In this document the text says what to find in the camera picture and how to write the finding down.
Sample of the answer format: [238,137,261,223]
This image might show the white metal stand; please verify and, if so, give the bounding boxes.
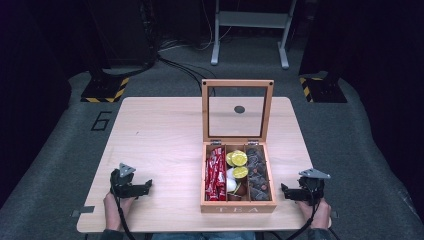
[210,0,298,70]

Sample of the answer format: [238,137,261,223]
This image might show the white capsule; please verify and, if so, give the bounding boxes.
[226,167,238,193]

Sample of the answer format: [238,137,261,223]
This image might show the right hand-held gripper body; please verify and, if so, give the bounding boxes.
[298,168,332,206]

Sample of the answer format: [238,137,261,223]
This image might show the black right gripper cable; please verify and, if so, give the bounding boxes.
[284,199,322,240]

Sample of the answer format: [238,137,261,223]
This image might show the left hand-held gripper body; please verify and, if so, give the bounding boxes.
[109,162,137,200]

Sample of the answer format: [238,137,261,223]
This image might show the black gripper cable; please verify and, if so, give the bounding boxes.
[284,199,322,240]
[112,194,137,240]

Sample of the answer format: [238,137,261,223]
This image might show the white floor cables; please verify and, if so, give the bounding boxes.
[158,0,234,53]

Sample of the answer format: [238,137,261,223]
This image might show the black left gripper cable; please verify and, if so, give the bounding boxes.
[112,194,137,240]

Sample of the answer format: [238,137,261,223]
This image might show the black yellow striped stand base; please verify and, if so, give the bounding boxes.
[80,76,131,104]
[298,76,348,104]

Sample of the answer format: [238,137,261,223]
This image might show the grey tape strip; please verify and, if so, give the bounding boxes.
[70,205,96,218]

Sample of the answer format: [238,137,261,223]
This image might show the black floor cables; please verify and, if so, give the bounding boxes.
[155,53,218,98]

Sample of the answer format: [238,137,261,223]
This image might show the brown capsule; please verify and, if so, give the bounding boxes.
[227,182,248,201]

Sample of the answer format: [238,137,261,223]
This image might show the wooden box with window lid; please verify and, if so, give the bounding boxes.
[200,78,278,215]

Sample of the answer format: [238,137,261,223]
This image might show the pile of red sachets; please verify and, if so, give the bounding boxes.
[204,147,227,202]

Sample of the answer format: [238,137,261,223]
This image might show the dark cabinet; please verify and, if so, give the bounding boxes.
[83,0,158,72]

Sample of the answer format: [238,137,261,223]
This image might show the person's right hand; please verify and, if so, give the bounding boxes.
[298,198,332,230]

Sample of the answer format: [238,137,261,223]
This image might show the pile of dark tea bags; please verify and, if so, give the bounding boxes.
[246,147,271,202]

